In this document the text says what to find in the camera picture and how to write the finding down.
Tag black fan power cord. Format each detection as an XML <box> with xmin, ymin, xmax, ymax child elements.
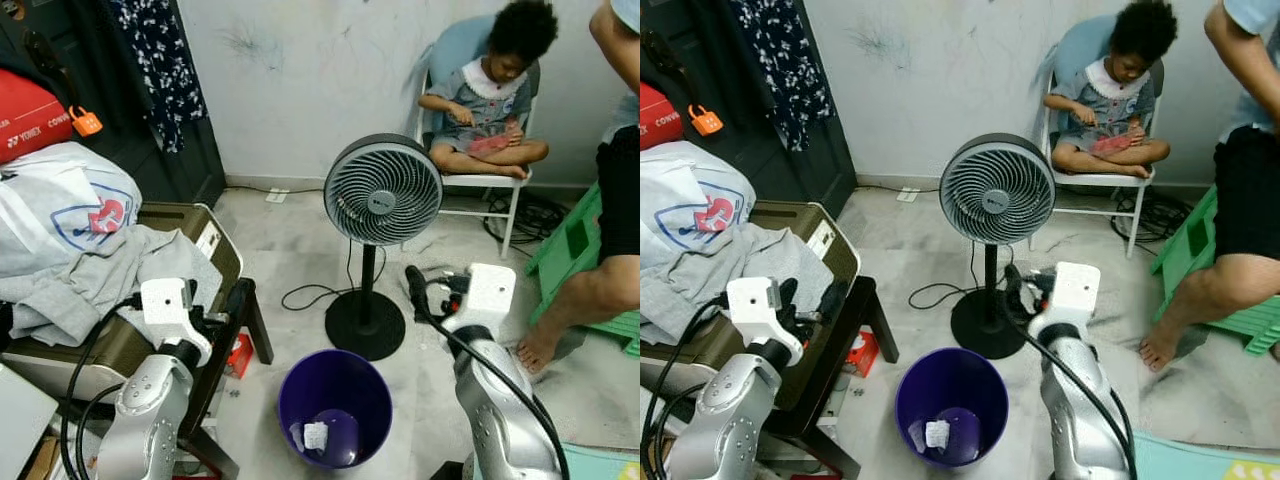
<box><xmin>908</xmin><ymin>240</ymin><xmax>976</xmax><ymax>311</ymax></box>
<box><xmin>281</xmin><ymin>240</ymin><xmax>353</xmax><ymax>312</ymax></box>

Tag white storage box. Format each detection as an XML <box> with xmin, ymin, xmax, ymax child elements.
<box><xmin>0</xmin><ymin>361</ymin><xmax>60</xmax><ymax>477</ymax></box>

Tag black cable bundle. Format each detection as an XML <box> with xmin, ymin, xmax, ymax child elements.
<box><xmin>1109</xmin><ymin>189</ymin><xmax>1167</xmax><ymax>242</ymax></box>
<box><xmin>484</xmin><ymin>189</ymin><xmax>572</xmax><ymax>247</ymax></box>

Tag grey crumpled clothes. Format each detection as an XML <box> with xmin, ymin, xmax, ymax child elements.
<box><xmin>640</xmin><ymin>224</ymin><xmax>837</xmax><ymax>347</ymax></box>
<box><xmin>0</xmin><ymin>224</ymin><xmax>224</xmax><ymax>347</ymax></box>

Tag dark floral hanging garment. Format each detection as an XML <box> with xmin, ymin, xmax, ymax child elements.
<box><xmin>727</xmin><ymin>0</ymin><xmax>835</xmax><ymax>153</ymax></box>
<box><xmin>104</xmin><ymin>0</ymin><xmax>207</xmax><ymax>155</ymax></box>

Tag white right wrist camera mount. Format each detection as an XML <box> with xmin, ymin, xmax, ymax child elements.
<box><xmin>454</xmin><ymin>262</ymin><xmax>518</xmax><ymax>332</ymax></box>
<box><xmin>1029</xmin><ymin>261</ymin><xmax>1102</xmax><ymax>337</ymax></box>

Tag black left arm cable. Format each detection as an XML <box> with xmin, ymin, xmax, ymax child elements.
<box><xmin>655</xmin><ymin>380</ymin><xmax>713</xmax><ymax>480</ymax></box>
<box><xmin>58</xmin><ymin>292</ymin><xmax>144</xmax><ymax>480</ymax></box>
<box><xmin>75</xmin><ymin>380</ymin><xmax>129</xmax><ymax>480</ymax></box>
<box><xmin>642</xmin><ymin>295</ymin><xmax>729</xmax><ymax>480</ymax></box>

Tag orange luggage tag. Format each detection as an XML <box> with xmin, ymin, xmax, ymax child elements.
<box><xmin>67</xmin><ymin>104</ymin><xmax>104</xmax><ymax>138</ymax></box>
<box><xmin>687</xmin><ymin>104</ymin><xmax>724</xmax><ymax>138</ymax></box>

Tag white metal chair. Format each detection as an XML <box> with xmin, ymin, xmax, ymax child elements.
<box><xmin>1034</xmin><ymin>14</ymin><xmax>1167</xmax><ymax>260</ymax></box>
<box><xmin>414</xmin><ymin>14</ymin><xmax>542</xmax><ymax>260</ymax></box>

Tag white plastic bag with logo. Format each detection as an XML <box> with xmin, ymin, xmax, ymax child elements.
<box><xmin>640</xmin><ymin>141</ymin><xmax>762</xmax><ymax>277</ymax></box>
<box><xmin>0</xmin><ymin>141</ymin><xmax>142</xmax><ymax>282</ymax></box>

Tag child in grey dress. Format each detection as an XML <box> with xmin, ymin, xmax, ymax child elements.
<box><xmin>417</xmin><ymin>0</ymin><xmax>560</xmax><ymax>182</ymax></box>
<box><xmin>1042</xmin><ymin>0</ymin><xmax>1180</xmax><ymax>180</ymax></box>

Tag red racket bag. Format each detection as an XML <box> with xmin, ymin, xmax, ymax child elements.
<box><xmin>0</xmin><ymin>67</ymin><xmax>77</xmax><ymax>167</ymax></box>
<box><xmin>640</xmin><ymin>82</ymin><xmax>692</xmax><ymax>152</ymax></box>

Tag small red carton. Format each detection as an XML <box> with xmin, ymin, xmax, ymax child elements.
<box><xmin>844</xmin><ymin>329</ymin><xmax>882</xmax><ymax>379</ymax></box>
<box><xmin>224</xmin><ymin>332</ymin><xmax>254</xmax><ymax>380</ymax></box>

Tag adult in black shorts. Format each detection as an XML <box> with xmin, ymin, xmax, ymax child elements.
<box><xmin>1139</xmin><ymin>0</ymin><xmax>1280</xmax><ymax>374</ymax></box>
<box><xmin>514</xmin><ymin>0</ymin><xmax>641</xmax><ymax>374</ymax></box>

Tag olive brown table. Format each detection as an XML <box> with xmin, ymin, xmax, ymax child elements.
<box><xmin>0</xmin><ymin>202</ymin><xmax>277</xmax><ymax>480</ymax></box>
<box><xmin>640</xmin><ymin>202</ymin><xmax>900</xmax><ymax>480</ymax></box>

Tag purple plastic bin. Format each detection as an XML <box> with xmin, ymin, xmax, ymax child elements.
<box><xmin>276</xmin><ymin>347</ymin><xmax>395</xmax><ymax>470</ymax></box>
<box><xmin>894</xmin><ymin>346</ymin><xmax>1012</xmax><ymax>470</ymax></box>

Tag green plastic stool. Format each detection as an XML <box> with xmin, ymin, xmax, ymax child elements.
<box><xmin>1149</xmin><ymin>184</ymin><xmax>1280</xmax><ymax>357</ymax></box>
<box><xmin>524</xmin><ymin>179</ymin><xmax>641</xmax><ymax>357</ymax></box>

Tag grey pedestal fan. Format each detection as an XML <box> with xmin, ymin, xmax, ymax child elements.
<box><xmin>321</xmin><ymin>132</ymin><xmax>445</xmax><ymax>362</ymax></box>
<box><xmin>937</xmin><ymin>132</ymin><xmax>1058</xmax><ymax>362</ymax></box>

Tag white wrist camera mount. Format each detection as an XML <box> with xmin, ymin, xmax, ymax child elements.
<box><xmin>724</xmin><ymin>276</ymin><xmax>805</xmax><ymax>352</ymax></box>
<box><xmin>139</xmin><ymin>277</ymin><xmax>214</xmax><ymax>352</ymax></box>
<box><xmin>454</xmin><ymin>262</ymin><xmax>518</xmax><ymax>332</ymax></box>
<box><xmin>1029</xmin><ymin>261</ymin><xmax>1102</xmax><ymax>337</ymax></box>

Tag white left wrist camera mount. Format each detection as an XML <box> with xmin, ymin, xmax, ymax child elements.
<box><xmin>139</xmin><ymin>277</ymin><xmax>214</xmax><ymax>352</ymax></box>
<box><xmin>724</xmin><ymin>276</ymin><xmax>805</xmax><ymax>352</ymax></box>

